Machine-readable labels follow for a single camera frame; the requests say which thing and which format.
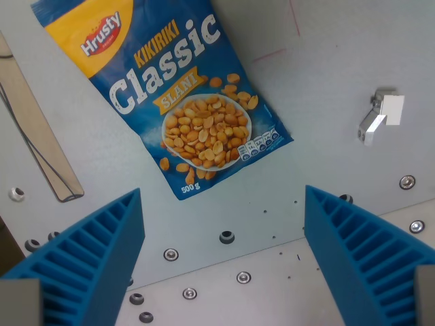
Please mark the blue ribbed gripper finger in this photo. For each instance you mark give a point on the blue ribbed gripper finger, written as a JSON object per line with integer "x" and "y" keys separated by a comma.
{"x": 357, "y": 258}
{"x": 85, "y": 258}

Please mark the dark socket-head bolt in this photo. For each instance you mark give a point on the dark socket-head bolt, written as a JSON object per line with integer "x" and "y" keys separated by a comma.
{"x": 32, "y": 244}
{"x": 53, "y": 235}
{"x": 146, "y": 317}
{"x": 136, "y": 299}
{"x": 227, "y": 236}
{"x": 346, "y": 197}

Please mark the silver round-head screw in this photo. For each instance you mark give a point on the silver round-head screw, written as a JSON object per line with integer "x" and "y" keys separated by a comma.
{"x": 406, "y": 182}
{"x": 189, "y": 293}
{"x": 417, "y": 225}
{"x": 243, "y": 277}
{"x": 171, "y": 254}

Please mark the silver threaded insert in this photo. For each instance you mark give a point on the silver threaded insert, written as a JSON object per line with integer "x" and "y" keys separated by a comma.
{"x": 16, "y": 194}

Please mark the light wooden strip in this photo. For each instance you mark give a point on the light wooden strip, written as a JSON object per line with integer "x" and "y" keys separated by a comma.
{"x": 37, "y": 136}

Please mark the blue Hrusty peanut bag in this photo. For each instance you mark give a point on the blue Hrusty peanut bag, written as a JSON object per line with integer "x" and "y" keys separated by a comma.
{"x": 170, "y": 85}

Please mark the small aluminium bracket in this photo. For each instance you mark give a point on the small aluminium bracket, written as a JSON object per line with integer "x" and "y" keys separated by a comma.
{"x": 374, "y": 119}

